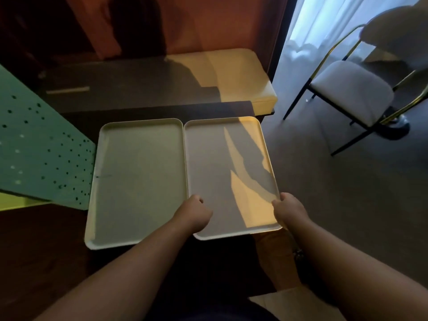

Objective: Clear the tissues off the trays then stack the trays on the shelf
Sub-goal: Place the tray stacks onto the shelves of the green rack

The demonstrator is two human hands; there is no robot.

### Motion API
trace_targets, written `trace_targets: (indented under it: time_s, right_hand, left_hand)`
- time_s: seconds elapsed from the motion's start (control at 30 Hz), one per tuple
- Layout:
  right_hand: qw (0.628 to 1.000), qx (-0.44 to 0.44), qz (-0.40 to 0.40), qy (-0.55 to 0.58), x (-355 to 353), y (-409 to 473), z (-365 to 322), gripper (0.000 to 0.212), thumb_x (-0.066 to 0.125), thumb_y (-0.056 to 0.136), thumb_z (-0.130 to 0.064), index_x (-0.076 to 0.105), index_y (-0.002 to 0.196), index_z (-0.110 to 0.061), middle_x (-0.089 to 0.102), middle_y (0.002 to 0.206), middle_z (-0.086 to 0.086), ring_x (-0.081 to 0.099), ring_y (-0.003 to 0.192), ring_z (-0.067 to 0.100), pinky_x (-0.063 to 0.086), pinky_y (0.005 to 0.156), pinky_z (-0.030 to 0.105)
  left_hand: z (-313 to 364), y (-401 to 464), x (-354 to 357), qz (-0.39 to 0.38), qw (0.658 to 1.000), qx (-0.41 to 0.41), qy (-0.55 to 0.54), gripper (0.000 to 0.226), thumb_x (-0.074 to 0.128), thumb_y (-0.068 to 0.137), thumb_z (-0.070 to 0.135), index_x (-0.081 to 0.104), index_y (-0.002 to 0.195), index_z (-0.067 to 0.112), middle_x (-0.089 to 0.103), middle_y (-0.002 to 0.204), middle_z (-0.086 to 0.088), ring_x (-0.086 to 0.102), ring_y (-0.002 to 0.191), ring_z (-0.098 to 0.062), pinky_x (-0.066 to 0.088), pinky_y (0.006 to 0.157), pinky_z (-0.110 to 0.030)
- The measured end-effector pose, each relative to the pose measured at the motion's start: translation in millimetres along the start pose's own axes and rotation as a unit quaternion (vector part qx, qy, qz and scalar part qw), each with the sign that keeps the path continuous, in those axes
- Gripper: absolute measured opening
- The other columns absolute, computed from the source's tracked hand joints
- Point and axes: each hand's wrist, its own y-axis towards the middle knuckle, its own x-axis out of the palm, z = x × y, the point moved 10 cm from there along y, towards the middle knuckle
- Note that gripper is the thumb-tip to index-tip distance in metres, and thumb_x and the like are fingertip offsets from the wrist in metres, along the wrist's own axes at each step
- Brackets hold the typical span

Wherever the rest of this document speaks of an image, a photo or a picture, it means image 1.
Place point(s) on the person's left hand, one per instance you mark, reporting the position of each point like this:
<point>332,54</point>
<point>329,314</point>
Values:
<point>194,213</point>

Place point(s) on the green perforated metal shelf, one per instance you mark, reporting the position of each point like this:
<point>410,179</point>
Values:
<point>40,147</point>

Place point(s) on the white cushioned metal chair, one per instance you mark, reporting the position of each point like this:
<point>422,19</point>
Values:
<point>354,86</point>

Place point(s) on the person's left forearm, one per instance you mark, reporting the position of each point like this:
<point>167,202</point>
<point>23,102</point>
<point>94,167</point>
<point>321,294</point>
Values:
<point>123,277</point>

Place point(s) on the pale yellow tray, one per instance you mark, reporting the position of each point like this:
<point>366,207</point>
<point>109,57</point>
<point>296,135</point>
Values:
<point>210,157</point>

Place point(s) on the person's right hand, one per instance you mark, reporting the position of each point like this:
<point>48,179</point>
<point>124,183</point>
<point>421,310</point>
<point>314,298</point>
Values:
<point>291,210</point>

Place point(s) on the person's dark sneaker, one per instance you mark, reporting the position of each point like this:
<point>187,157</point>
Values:
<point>307,270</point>

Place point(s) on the person's dark trousers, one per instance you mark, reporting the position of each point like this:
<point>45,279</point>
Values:
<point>214,312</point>

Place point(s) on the grey white tray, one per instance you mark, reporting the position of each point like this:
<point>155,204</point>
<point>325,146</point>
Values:
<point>140,180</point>

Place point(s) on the black round stand base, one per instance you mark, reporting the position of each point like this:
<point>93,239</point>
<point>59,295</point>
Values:
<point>398,128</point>

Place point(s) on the person's right forearm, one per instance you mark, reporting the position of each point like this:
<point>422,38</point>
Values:
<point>357,274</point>

